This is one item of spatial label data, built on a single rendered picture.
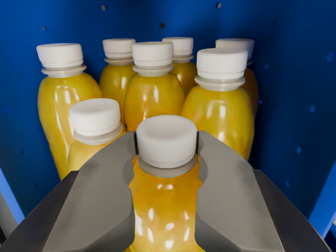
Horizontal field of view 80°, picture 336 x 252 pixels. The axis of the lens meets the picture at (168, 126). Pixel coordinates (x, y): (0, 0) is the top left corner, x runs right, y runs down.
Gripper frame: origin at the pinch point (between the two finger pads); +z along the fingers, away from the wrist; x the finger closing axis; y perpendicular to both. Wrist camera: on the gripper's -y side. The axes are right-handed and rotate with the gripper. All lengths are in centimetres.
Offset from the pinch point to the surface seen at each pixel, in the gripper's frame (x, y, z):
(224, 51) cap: 4.5, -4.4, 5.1
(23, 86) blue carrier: -14.3, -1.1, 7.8
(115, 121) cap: -4.2, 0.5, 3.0
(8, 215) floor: -154, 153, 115
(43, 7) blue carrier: -12.8, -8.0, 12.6
